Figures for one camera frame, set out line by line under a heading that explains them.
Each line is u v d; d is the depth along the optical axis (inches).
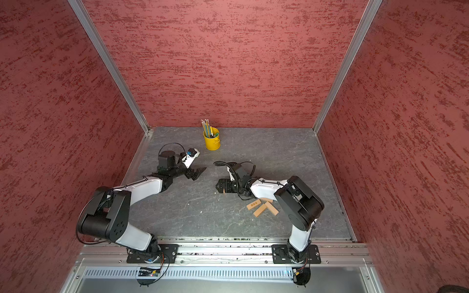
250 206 34.2
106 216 17.7
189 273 30.5
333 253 30.1
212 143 40.7
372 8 28.0
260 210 33.5
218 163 28.7
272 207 33.8
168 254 29.1
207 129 40.6
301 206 18.2
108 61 34.2
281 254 29.0
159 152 28.1
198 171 32.7
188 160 31.2
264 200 34.4
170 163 28.6
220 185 32.1
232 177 29.9
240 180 28.5
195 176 33.0
